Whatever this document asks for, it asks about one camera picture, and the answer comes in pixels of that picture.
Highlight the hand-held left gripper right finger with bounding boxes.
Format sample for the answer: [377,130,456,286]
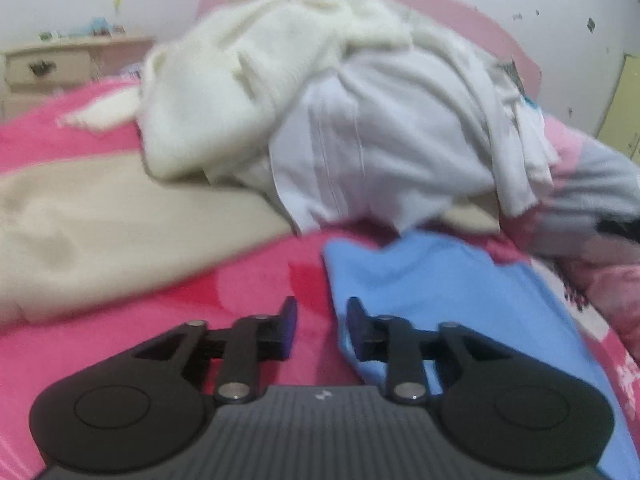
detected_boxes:
[346,296,513,406]

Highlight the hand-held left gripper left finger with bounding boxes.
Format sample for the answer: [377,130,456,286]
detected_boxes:
[131,296,299,406]

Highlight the blue sweatshirt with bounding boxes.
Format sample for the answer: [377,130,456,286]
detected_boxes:
[322,230,623,480]

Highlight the white shirt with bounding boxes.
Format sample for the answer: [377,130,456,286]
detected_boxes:
[240,35,558,233]

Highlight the pink floral blanket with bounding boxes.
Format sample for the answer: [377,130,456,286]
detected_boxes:
[0,77,640,480]

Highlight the beige garment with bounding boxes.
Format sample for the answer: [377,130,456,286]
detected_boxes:
[0,165,503,326]

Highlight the cream knit sweater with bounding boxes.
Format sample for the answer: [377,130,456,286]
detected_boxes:
[57,0,416,186]

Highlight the pink grey quilt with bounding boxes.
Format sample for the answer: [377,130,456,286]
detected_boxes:
[520,115,640,361]

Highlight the pink bed headboard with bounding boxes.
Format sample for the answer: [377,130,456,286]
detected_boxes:
[197,0,543,96]

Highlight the pale yellow cabinet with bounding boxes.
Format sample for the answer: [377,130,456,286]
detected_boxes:
[597,52,640,166]

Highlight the cream nightstand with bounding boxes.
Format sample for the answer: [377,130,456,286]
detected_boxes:
[0,35,156,121]

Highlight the blue paper sheet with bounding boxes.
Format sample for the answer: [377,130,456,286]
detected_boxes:
[75,17,113,36]

